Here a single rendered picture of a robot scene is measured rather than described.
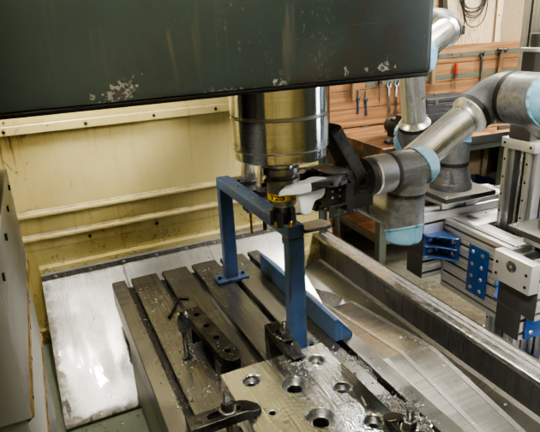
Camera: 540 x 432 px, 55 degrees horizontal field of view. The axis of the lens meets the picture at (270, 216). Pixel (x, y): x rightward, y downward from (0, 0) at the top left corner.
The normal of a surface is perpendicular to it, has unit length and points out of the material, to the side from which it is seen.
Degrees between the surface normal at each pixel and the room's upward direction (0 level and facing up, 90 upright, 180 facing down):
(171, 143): 90
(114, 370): 24
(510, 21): 90
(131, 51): 90
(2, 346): 90
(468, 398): 8
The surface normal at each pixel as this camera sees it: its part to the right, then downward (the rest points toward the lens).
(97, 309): 0.12, -0.74
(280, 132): -0.03, 0.34
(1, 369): 0.42, 0.29
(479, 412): 0.01, -0.89
